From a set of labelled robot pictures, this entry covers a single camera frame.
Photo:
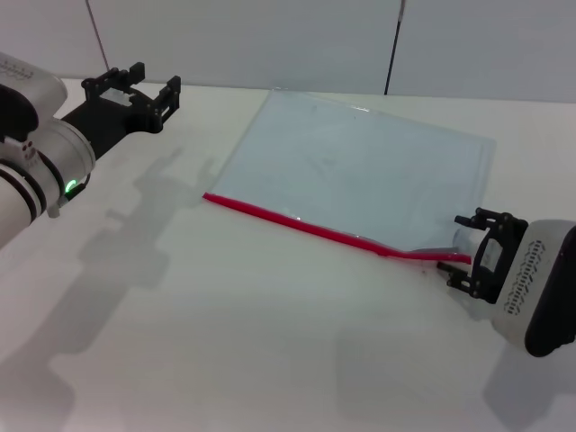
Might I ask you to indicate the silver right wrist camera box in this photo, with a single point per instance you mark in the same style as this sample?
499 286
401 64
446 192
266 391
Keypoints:
535 288

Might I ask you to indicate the black wall strip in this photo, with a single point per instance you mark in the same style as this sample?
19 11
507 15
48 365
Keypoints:
392 54

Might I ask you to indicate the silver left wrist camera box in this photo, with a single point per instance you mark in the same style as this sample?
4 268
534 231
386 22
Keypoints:
38 85

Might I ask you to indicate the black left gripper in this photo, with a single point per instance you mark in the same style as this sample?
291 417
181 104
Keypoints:
108 119

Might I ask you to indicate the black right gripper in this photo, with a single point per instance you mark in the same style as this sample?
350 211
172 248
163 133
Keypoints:
506 252

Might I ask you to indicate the clear red-zip document bag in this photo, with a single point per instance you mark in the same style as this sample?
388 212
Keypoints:
351 175

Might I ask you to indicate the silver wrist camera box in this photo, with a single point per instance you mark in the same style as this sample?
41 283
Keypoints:
38 85
535 288

